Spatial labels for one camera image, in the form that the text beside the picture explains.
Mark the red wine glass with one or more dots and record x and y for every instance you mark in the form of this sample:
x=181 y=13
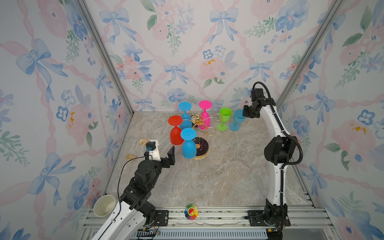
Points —
x=175 y=134

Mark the square cracker piece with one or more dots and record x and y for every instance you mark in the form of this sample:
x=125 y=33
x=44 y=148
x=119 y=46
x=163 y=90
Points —
x=130 y=156

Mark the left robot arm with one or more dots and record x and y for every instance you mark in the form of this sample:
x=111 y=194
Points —
x=133 y=212

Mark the front blue wine glass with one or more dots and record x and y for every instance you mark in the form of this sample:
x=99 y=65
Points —
x=189 y=149

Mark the gold wire glass rack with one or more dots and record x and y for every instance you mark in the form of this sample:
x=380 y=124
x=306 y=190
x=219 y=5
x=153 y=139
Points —
x=202 y=145

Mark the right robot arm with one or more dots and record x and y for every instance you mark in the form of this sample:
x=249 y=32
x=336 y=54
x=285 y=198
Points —
x=278 y=153

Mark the left frame post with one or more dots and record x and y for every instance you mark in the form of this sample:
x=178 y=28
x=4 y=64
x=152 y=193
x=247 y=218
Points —
x=95 y=34

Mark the round cracker piece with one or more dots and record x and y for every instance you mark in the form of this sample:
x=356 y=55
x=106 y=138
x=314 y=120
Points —
x=143 y=141

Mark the teal wine glass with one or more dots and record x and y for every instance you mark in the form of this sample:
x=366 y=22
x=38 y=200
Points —
x=238 y=119

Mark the blue wine glass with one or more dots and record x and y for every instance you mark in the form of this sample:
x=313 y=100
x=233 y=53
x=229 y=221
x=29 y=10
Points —
x=189 y=149
x=187 y=121

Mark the pink wine glass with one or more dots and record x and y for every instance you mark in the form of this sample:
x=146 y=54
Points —
x=205 y=117

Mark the right frame post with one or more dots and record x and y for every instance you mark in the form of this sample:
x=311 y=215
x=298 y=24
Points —
x=319 y=35

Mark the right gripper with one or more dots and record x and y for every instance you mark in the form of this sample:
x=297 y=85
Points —
x=244 y=114

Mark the back blue wine glass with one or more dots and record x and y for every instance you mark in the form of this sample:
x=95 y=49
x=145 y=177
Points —
x=187 y=121

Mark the green wine glass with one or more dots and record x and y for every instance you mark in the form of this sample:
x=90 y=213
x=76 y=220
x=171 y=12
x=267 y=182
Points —
x=225 y=115

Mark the frame post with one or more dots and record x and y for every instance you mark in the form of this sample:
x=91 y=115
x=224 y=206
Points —
x=319 y=35
x=95 y=34

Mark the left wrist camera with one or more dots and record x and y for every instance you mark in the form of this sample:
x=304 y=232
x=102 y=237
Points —
x=152 y=150

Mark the rainbow flower toy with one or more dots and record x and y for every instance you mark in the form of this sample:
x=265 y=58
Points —
x=191 y=212

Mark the white paper cup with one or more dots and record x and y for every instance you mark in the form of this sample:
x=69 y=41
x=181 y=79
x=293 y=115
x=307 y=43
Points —
x=105 y=206

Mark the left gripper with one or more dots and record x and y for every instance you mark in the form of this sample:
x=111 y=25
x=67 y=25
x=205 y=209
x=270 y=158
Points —
x=166 y=164

